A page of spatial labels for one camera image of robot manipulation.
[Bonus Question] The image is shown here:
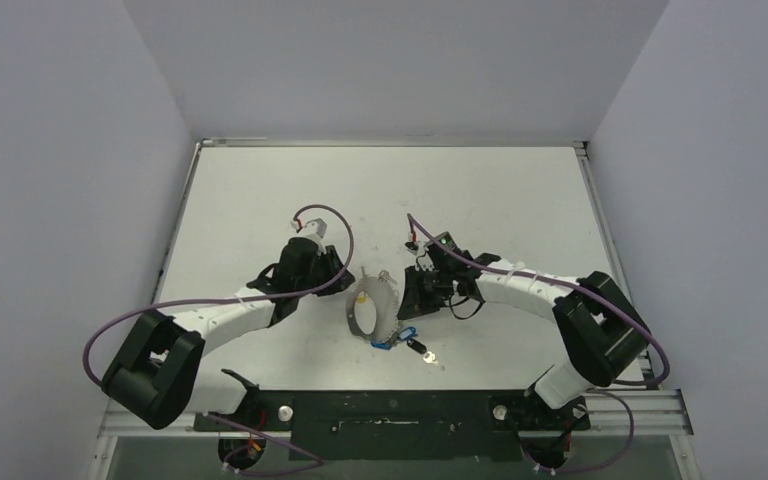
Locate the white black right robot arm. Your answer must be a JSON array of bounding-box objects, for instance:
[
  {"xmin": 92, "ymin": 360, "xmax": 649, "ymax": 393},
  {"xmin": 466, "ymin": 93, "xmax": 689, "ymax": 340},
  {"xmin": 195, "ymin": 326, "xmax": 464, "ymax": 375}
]
[{"xmin": 397, "ymin": 232, "xmax": 652, "ymax": 429}]

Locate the aluminium table frame rail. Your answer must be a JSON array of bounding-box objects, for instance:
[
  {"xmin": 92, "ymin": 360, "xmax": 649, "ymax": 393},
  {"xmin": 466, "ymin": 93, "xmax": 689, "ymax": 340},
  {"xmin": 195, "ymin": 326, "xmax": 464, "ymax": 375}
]
[{"xmin": 99, "ymin": 389, "xmax": 694, "ymax": 438}]

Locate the black key tag with key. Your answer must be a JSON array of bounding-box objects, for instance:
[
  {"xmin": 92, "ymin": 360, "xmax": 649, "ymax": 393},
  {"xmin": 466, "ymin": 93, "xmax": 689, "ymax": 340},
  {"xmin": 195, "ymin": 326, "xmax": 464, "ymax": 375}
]
[{"xmin": 406, "ymin": 338, "xmax": 445, "ymax": 370}]

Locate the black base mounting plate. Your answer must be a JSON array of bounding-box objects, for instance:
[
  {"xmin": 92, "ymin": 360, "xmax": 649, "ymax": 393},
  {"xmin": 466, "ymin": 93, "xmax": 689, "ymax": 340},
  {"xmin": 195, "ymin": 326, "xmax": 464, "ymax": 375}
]
[{"xmin": 228, "ymin": 390, "xmax": 591, "ymax": 462}]

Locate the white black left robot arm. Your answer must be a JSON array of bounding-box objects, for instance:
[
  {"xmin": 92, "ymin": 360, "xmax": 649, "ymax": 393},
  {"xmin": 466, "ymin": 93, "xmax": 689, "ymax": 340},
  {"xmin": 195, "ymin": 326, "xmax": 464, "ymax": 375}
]
[{"xmin": 100, "ymin": 237, "xmax": 355, "ymax": 431}]

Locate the blue key tag plain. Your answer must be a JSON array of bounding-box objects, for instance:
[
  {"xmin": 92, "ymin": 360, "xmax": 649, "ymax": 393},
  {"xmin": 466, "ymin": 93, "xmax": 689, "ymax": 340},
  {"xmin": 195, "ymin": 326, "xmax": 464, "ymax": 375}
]
[{"xmin": 398, "ymin": 326, "xmax": 417, "ymax": 342}]

